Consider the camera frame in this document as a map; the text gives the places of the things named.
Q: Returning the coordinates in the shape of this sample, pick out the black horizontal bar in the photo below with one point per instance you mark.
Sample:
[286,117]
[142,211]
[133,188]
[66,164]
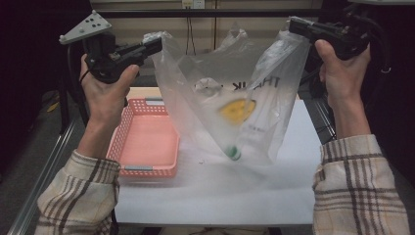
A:
[182,13]

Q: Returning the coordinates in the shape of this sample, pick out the white wall socket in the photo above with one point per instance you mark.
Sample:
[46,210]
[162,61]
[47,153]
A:
[193,4]

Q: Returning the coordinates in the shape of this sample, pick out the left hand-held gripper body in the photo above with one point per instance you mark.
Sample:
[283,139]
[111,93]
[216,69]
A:
[104,55]

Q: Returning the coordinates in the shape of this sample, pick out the black metal stand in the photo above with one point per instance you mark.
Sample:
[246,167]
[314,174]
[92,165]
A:
[64,107]

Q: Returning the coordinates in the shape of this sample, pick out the person's left hand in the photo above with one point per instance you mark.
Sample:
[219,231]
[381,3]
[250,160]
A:
[104,98]

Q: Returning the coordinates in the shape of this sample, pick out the metal floor rail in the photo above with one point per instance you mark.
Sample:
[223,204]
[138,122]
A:
[39,176]
[324,117]

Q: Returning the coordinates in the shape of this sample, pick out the person's right hand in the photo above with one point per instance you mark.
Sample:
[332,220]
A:
[345,78]

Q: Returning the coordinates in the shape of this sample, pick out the white foam mat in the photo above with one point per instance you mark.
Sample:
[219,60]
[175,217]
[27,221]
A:
[208,202]

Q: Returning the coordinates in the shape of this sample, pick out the yellow floor tape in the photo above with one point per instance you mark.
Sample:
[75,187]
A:
[53,106]

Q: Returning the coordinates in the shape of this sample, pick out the small white-capped bottle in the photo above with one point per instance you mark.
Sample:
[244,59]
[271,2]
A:
[233,152]

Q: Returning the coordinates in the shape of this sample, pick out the clear smiley-face plastic bag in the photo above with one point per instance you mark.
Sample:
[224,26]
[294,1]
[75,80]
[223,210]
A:
[202,107]

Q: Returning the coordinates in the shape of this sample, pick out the pink perforated plastic basket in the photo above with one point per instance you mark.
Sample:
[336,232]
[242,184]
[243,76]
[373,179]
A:
[150,143]

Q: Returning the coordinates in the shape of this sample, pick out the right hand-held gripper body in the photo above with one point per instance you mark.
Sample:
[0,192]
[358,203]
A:
[350,36]

